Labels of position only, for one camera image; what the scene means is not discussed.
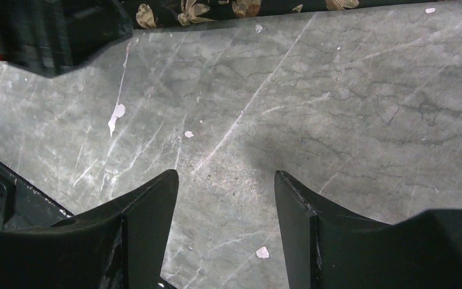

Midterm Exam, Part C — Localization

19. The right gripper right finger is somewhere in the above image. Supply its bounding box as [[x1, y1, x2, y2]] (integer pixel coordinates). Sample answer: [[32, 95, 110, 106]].
[[274, 171, 462, 288]]

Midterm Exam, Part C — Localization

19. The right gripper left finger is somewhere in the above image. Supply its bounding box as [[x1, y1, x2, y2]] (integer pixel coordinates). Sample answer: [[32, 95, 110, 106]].
[[0, 169, 179, 288]]

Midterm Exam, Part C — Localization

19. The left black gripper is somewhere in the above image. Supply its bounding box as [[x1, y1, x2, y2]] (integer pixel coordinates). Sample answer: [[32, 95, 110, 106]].
[[0, 0, 133, 78]]

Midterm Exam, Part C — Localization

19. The black gold patterned tie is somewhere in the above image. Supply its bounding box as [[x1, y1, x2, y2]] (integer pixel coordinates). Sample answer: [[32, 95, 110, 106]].
[[119, 0, 455, 31]]

